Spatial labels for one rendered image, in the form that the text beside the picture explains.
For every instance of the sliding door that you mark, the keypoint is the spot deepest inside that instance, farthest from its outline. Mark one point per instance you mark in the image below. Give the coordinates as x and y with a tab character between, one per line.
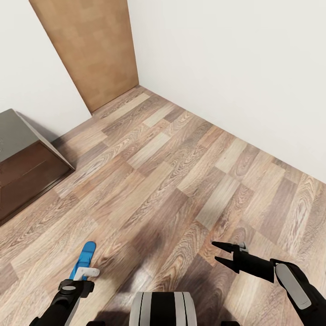
93	39

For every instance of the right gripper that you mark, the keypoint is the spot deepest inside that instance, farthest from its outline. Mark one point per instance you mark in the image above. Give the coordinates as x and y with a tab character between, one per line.
241	260

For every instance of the robot trunk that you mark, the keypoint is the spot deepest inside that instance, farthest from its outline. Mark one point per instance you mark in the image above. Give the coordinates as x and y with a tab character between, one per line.
163	309

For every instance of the sandal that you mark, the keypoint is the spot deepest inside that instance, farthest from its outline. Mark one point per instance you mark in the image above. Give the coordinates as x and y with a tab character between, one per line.
84	258

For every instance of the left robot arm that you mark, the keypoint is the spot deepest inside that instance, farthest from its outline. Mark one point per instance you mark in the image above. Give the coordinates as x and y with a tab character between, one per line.
65	303

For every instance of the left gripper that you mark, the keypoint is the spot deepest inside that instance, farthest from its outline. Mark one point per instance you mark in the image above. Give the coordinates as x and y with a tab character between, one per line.
85	286

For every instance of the bench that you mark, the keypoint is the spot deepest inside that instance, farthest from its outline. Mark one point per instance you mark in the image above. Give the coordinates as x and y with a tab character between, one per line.
29	165

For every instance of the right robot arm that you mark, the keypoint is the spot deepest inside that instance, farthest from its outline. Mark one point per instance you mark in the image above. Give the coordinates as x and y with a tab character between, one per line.
308	302

